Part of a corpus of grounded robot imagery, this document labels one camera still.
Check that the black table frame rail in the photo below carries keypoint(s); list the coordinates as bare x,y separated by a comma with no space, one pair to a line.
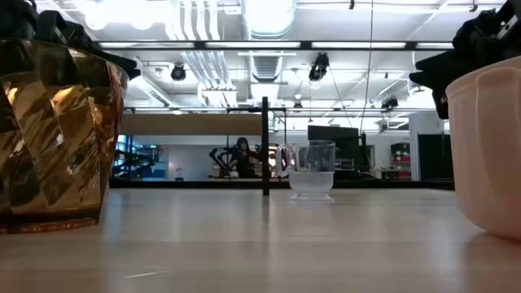
366,184

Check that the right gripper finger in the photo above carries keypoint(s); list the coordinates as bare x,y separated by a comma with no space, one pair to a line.
456,61
437,81

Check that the wooden shelf with black frame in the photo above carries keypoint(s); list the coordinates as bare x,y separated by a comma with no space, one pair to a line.
183,124

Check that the person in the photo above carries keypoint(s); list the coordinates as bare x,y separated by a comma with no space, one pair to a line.
244,158

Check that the cream ribbed mug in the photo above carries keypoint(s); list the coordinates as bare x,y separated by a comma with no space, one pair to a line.
488,154

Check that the amber faceted glass cup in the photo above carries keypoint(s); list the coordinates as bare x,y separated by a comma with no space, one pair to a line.
53,142

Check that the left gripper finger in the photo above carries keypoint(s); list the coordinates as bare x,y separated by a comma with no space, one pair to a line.
122,65

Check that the silver air duct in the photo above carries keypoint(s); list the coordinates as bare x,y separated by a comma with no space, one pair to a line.
268,16

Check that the rack with red bins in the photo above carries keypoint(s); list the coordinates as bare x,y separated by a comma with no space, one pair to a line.
401,160

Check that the black partition wall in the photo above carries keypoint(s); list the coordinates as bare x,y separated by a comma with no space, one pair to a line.
435,156

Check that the black ceiling camera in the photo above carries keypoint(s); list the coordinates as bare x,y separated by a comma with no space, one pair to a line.
389,103
178,72
319,67

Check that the black monitor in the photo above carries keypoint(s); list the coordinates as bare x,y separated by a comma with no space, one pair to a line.
346,142

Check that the black overhead light bar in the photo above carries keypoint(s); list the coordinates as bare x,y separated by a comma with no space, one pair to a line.
305,45

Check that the clear glass mug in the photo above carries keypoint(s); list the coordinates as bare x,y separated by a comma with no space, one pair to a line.
311,171

